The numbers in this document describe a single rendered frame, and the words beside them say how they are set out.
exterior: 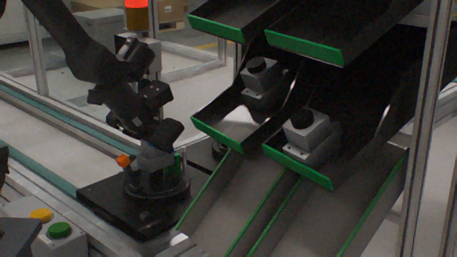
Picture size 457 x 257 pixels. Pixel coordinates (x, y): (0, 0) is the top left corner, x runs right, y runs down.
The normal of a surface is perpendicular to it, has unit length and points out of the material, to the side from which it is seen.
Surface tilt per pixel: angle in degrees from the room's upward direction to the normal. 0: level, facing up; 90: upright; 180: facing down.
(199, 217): 90
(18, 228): 0
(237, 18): 25
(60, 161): 0
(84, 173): 0
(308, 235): 45
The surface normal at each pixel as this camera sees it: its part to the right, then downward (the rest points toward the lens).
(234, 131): -0.34, -0.73
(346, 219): -0.57, -0.49
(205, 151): 0.00, -0.92
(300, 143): -0.73, 0.60
